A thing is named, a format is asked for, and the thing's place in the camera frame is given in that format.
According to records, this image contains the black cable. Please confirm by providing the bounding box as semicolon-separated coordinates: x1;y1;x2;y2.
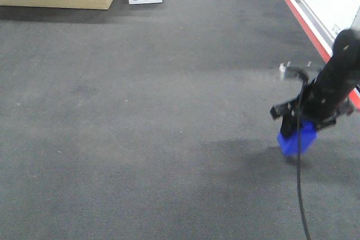
283;66;312;240

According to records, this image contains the red and white conveyor frame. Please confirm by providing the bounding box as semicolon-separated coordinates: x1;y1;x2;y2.
265;0;360;110

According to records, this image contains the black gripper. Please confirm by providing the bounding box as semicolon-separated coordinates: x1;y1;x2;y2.
270;94;355;139

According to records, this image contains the blue plastic block part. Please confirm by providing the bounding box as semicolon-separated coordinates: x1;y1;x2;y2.
277;119;317;156

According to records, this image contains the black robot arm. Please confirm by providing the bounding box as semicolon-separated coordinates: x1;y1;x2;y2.
270;29;359;138

